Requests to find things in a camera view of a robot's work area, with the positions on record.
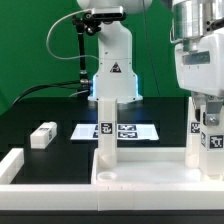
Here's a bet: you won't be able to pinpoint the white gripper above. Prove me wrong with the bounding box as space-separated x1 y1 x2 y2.
174 28 224 126

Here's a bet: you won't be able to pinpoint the white desk top tray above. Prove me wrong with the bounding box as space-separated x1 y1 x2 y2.
91 147 201 184

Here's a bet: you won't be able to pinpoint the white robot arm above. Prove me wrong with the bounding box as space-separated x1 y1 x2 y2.
77 0 224 126

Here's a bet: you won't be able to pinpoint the fiducial marker sheet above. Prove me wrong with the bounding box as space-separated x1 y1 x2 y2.
71 124 159 141

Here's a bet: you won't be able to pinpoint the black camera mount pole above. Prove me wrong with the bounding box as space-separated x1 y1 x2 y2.
72 13 100 88

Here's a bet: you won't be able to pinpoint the black base cables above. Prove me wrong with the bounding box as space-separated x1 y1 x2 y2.
11 80 92 106

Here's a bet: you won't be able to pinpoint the black camera on mount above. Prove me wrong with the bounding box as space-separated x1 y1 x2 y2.
84 6 126 22

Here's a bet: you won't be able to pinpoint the grey camera cable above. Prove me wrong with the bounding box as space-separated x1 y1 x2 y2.
46 9 100 62

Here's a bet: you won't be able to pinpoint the white left fence rail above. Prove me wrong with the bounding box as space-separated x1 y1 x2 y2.
0 148 24 185

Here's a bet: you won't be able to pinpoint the white fence rail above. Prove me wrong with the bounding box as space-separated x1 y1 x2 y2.
0 148 24 185
0 182 224 211

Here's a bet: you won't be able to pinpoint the white front fence rail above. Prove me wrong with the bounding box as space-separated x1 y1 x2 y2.
0 182 224 211

